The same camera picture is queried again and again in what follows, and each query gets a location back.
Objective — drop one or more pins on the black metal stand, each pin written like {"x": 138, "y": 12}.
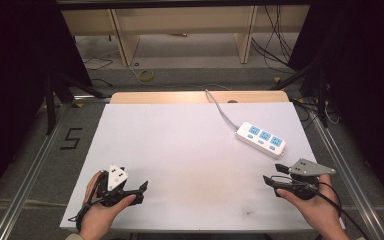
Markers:
{"x": 313, "y": 80}
{"x": 55, "y": 96}

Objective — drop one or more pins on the black curtain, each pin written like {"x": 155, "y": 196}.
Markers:
{"x": 13, "y": 83}
{"x": 366, "y": 83}

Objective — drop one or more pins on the yellow tape roll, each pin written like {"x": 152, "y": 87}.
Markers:
{"x": 145, "y": 75}

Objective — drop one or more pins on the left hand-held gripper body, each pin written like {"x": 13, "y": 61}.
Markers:
{"x": 114, "y": 180}

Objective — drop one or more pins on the aluminium floor rail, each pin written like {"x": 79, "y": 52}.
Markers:
{"x": 30, "y": 173}
{"x": 353, "y": 180}

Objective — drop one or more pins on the person's left hand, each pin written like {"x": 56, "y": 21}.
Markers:
{"x": 97, "y": 216}

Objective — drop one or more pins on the white power strip blue sockets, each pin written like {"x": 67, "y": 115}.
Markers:
{"x": 261, "y": 139}

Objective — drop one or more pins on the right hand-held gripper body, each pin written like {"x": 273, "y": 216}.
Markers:
{"x": 308, "y": 169}

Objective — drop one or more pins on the beige wooden desk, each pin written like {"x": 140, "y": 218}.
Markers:
{"x": 186, "y": 18}

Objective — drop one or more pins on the person's right hand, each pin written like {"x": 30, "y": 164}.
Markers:
{"x": 315, "y": 208}

